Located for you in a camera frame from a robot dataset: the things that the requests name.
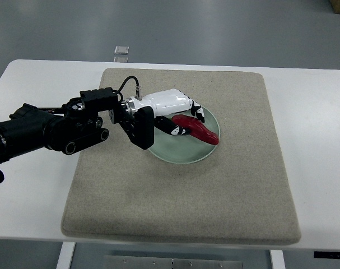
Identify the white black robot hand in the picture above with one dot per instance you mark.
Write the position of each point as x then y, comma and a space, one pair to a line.
168, 102

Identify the red pepper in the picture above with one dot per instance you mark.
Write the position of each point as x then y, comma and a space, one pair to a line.
197, 129

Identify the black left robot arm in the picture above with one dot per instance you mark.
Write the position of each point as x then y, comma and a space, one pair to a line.
74, 126

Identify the light green plate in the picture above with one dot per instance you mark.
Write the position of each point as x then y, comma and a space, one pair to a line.
179, 149

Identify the clear plastic floor plate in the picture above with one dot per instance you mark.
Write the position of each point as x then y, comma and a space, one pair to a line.
121, 50

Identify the beige felt mat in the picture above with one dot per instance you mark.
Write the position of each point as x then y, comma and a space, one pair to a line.
238, 195

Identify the white left table leg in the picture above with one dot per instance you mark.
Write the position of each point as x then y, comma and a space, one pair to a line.
66, 255

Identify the white table leg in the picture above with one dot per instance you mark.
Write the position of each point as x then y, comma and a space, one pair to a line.
66, 255
277, 259

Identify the white right table leg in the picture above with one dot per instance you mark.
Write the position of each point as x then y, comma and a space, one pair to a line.
277, 259

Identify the black table control panel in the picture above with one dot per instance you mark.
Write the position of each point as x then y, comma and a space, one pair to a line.
326, 255

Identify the metal table base plate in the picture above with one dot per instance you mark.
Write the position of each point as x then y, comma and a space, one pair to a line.
157, 262

